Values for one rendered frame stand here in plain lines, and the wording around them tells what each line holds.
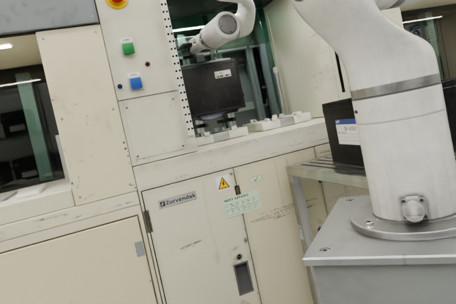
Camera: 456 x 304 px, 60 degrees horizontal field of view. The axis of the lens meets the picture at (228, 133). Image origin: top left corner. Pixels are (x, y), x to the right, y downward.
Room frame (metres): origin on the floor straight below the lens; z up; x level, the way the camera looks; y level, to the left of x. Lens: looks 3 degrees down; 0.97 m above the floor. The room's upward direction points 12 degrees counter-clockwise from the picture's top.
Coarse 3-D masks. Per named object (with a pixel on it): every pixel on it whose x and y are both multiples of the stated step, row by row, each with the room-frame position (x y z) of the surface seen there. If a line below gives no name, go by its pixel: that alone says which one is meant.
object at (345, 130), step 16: (448, 80) 0.94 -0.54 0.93; (448, 96) 0.94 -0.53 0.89; (336, 112) 1.08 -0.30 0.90; (352, 112) 1.00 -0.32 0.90; (448, 112) 0.93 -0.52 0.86; (336, 128) 1.10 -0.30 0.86; (352, 128) 1.01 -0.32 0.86; (336, 144) 1.11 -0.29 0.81; (352, 144) 1.03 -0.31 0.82; (336, 160) 1.13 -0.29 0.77; (352, 160) 1.04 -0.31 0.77
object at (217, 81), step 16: (192, 64) 1.48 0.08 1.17; (208, 64) 1.40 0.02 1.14; (224, 64) 1.42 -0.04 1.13; (192, 80) 1.38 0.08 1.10; (208, 80) 1.40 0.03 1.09; (224, 80) 1.41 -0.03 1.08; (192, 96) 1.37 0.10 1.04; (208, 96) 1.39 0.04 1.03; (224, 96) 1.41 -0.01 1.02; (240, 96) 1.43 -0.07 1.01; (192, 112) 1.37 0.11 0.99; (208, 112) 1.39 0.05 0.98
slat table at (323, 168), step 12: (324, 156) 1.27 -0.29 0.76; (288, 168) 1.22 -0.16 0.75; (300, 168) 1.15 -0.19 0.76; (312, 168) 1.11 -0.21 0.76; (324, 168) 1.07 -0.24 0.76; (336, 168) 1.05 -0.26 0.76; (348, 168) 1.00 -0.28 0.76; (360, 168) 0.97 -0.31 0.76; (300, 180) 1.22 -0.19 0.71; (324, 180) 1.04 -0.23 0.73; (336, 180) 0.99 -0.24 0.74; (348, 180) 0.94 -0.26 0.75; (360, 180) 0.89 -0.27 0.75; (300, 192) 1.22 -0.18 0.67; (300, 204) 1.22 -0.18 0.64; (300, 216) 1.22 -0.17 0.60; (312, 240) 1.22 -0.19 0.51; (312, 276) 1.22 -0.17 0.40; (312, 288) 1.23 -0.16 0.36
